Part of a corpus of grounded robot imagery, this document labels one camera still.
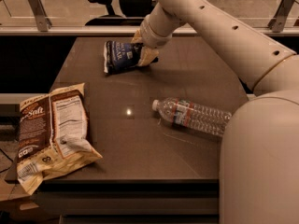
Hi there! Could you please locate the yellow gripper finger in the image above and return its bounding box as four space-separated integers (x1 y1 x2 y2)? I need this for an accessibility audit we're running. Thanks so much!
131 30 143 43
137 47 159 66

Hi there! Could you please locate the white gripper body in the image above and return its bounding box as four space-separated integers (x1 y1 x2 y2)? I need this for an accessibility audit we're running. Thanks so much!
140 15 172 49

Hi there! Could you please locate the blue chip bag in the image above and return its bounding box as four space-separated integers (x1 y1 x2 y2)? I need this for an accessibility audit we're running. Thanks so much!
103 40 145 74

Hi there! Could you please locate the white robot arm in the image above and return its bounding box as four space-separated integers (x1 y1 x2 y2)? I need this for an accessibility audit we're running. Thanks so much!
140 0 299 224

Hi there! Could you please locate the brown sea salt chip bag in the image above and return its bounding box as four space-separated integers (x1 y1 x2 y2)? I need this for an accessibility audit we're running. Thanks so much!
17 83 102 195

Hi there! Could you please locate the black office chair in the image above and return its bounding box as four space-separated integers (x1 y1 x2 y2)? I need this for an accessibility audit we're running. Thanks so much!
86 0 156 26

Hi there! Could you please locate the clear plastic water bottle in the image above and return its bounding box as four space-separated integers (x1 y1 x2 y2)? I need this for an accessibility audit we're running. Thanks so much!
152 98 232 137

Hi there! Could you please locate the glass railing panel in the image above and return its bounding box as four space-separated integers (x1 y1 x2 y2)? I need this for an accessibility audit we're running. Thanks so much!
0 0 299 30

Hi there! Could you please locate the left metal railing bracket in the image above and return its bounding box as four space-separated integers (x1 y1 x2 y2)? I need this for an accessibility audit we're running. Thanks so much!
28 0 51 32

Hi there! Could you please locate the metal railing bracket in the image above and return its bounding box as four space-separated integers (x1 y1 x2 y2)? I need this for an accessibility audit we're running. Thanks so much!
268 0 295 33
28 0 51 32

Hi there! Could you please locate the right metal railing bracket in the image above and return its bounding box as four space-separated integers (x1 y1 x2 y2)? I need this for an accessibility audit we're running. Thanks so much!
268 0 295 33

